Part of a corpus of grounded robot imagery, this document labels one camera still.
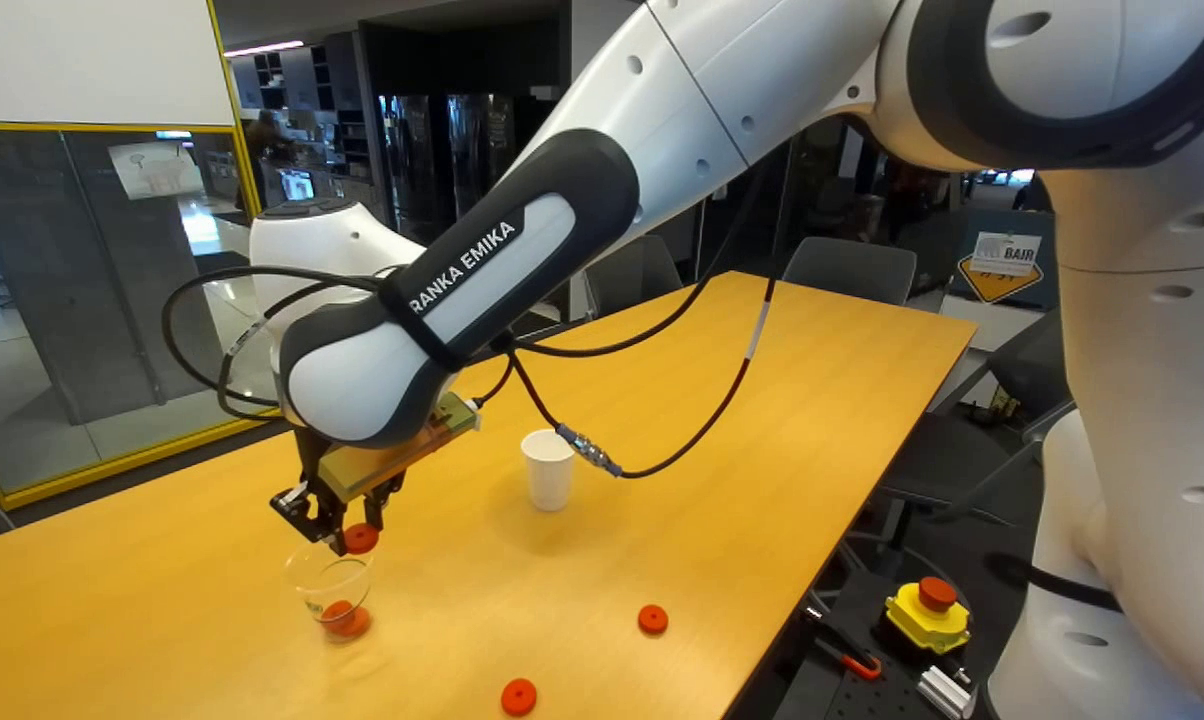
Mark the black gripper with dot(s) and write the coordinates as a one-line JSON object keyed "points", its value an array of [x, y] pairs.
{"points": [[315, 510]]}

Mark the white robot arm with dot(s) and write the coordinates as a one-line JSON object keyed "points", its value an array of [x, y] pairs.
{"points": [[1097, 98]]}

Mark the clear plastic cup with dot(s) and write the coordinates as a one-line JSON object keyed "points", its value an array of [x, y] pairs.
{"points": [[334, 591]]}

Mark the white paper cup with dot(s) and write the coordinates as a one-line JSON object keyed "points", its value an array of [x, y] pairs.
{"points": [[548, 469]]}

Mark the grey office chair left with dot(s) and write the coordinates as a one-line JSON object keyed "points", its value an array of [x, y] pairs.
{"points": [[852, 267]]}

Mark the yellow red emergency stop button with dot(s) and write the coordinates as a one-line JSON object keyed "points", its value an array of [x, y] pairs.
{"points": [[931, 615]]}

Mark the wrist camera on wooden mount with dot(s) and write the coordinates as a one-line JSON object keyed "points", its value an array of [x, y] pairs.
{"points": [[352, 469]]}

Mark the red ring nearest edge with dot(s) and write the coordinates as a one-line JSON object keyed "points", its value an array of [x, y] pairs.
{"points": [[655, 618]]}

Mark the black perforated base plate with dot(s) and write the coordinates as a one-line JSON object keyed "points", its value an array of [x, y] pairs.
{"points": [[844, 605]]}

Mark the red handled screwdriver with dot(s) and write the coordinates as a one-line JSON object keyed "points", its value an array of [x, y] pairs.
{"points": [[865, 668]]}

